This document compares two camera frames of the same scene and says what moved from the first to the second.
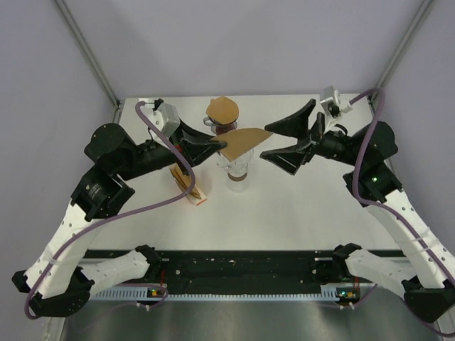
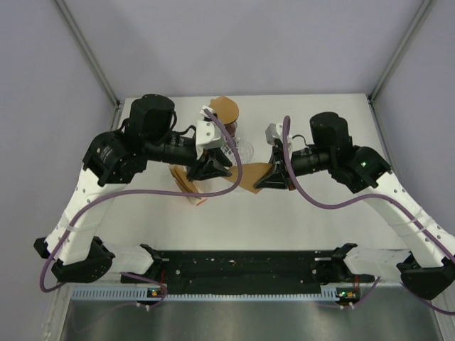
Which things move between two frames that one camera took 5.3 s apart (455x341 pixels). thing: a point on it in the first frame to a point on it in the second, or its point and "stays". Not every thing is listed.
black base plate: (237, 268) stays
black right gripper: (291, 158) to (280, 176)
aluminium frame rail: (89, 53) stays
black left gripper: (193, 145) to (207, 167)
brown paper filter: (242, 142) to (252, 173)
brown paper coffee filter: (222, 110) stays
